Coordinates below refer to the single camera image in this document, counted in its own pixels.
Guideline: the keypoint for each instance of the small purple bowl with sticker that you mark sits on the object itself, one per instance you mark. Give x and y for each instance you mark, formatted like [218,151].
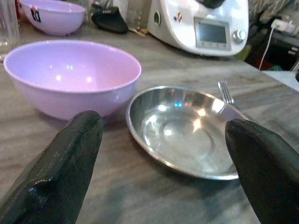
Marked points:
[60,18]

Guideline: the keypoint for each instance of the large purple plastic bowl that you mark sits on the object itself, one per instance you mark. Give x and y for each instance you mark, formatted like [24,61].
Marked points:
[70,70]

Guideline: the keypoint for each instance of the silver fork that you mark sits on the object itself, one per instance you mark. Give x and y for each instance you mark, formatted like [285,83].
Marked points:
[227,96]

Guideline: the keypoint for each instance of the black oval case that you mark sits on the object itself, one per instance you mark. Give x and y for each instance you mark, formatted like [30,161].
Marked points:
[109,22]

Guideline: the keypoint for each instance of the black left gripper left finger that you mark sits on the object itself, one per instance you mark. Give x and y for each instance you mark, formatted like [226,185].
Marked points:
[58,168]

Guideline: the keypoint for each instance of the clear drinking glass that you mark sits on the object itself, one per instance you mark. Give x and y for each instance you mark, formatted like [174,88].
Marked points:
[9,30]

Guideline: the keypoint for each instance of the white kitchen cooking machine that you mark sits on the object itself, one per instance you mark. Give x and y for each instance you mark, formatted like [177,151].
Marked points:
[182,30]

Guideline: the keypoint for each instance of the stainless steel plate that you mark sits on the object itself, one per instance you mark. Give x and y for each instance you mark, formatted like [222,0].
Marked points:
[182,140]

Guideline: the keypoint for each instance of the clear utensil container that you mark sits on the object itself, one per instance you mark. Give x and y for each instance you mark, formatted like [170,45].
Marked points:
[137,14]

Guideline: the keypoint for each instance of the white power adapter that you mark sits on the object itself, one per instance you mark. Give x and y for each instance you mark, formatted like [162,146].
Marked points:
[282,25]

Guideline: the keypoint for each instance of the white side table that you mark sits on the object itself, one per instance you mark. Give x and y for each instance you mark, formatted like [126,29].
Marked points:
[280,78]

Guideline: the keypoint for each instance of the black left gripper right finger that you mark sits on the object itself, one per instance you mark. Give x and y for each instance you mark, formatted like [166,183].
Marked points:
[268,175]

